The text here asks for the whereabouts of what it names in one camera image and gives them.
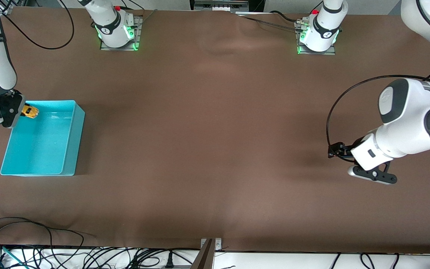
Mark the turquoise plastic bin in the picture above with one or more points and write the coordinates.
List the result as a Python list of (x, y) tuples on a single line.
[(39, 149)]

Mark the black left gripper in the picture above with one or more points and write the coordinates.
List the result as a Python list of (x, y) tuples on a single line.
[(345, 151)]

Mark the yellow beetle toy car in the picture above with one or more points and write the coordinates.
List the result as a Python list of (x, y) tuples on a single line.
[(31, 112)]

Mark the grey power strip box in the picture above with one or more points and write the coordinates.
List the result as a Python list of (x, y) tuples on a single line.
[(218, 5)]

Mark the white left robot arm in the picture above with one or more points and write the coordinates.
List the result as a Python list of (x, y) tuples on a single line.
[(405, 119)]

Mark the small metal bracket plate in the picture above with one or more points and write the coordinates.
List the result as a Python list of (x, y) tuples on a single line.
[(218, 243)]

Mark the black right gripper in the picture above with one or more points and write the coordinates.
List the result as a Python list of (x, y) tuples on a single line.
[(12, 109)]

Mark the brown table cover sheet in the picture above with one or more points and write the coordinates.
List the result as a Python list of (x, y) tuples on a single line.
[(200, 149)]

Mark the aluminium frame corner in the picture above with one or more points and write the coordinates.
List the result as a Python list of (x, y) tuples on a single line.
[(8, 4)]

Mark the black power plug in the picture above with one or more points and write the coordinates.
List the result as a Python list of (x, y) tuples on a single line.
[(169, 261)]

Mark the aluminium profile bar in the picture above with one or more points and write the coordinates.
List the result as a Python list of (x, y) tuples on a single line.
[(203, 259)]

